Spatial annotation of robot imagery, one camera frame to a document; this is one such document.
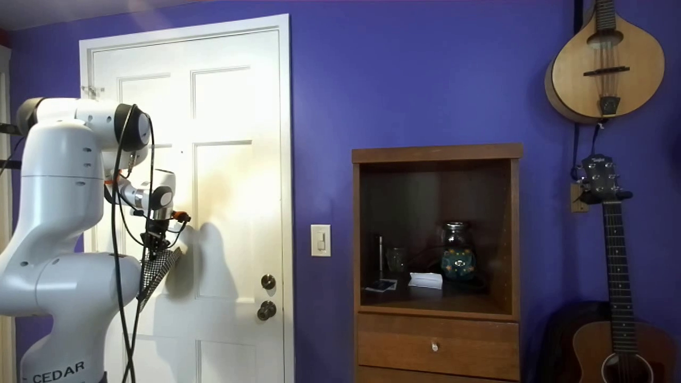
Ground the white panelled door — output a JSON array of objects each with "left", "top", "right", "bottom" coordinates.
[{"left": 76, "top": 13, "right": 295, "bottom": 383}]

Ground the white light switch plate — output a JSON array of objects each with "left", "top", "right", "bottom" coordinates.
[{"left": 309, "top": 222, "right": 333, "bottom": 260}]

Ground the acoustic guitar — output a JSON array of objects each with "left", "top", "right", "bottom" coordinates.
[{"left": 535, "top": 153, "right": 677, "bottom": 383}]

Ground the small metal stand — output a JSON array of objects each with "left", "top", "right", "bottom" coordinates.
[{"left": 361, "top": 234, "right": 400, "bottom": 294}]

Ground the dark round door knob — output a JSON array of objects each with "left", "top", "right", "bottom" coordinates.
[{"left": 256, "top": 299, "right": 279, "bottom": 323}]

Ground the white folded object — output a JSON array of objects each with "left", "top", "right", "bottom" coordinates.
[{"left": 407, "top": 269, "right": 446, "bottom": 291}]

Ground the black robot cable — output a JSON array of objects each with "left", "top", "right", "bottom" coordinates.
[{"left": 103, "top": 104, "right": 194, "bottom": 383}]

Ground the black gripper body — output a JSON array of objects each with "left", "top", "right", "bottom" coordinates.
[{"left": 142, "top": 217, "right": 176, "bottom": 263}]

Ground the black tripod stand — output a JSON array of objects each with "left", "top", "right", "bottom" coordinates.
[{"left": 0, "top": 121, "right": 25, "bottom": 174}]

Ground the dark patterned vase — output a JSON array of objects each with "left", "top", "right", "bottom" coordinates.
[{"left": 439, "top": 219, "right": 478, "bottom": 287}]

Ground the metal door hook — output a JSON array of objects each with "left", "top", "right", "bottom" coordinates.
[{"left": 79, "top": 84, "right": 109, "bottom": 103}]

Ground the brown wooden cabinet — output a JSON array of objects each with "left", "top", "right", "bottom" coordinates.
[{"left": 351, "top": 142, "right": 524, "bottom": 383}]

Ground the wooden mandolin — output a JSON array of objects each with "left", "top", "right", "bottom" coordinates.
[{"left": 543, "top": 0, "right": 668, "bottom": 129}]

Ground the dark drinking glass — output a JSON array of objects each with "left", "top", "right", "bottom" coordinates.
[{"left": 385, "top": 246, "right": 409, "bottom": 287}]

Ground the tan guitar tag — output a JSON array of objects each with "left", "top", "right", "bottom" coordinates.
[{"left": 567, "top": 182, "right": 589, "bottom": 215}]

